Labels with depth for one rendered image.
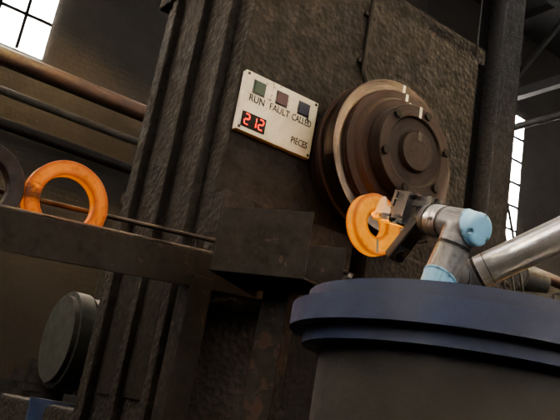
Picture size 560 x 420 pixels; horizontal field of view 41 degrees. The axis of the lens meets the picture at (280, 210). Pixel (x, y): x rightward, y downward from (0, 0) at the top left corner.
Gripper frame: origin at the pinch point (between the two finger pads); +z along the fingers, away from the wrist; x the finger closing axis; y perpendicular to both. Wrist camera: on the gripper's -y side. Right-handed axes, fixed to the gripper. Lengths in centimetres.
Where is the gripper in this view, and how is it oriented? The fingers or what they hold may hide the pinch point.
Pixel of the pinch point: (374, 217)
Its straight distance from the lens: 188.4
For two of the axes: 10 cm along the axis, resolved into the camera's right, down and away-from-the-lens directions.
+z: -5.2, -1.2, 8.5
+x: -8.0, -2.8, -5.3
